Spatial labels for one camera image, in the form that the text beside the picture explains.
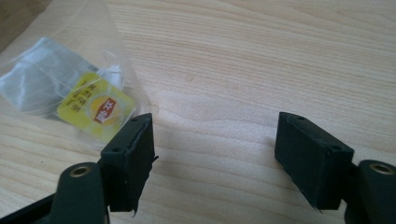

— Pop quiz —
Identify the tea bag with yellow tag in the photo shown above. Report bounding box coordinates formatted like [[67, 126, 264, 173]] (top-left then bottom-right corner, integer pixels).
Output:
[[0, 35, 136, 143]]

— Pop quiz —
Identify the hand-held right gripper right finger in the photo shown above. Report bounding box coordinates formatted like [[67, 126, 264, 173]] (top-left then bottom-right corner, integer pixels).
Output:
[[274, 111, 355, 213]]

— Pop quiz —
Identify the clear plastic cup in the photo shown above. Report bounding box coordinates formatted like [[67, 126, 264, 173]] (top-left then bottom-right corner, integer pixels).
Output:
[[0, 0, 159, 145]]

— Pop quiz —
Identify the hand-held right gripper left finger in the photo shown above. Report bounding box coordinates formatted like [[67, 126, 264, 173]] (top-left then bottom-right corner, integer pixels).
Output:
[[100, 112, 159, 217]]

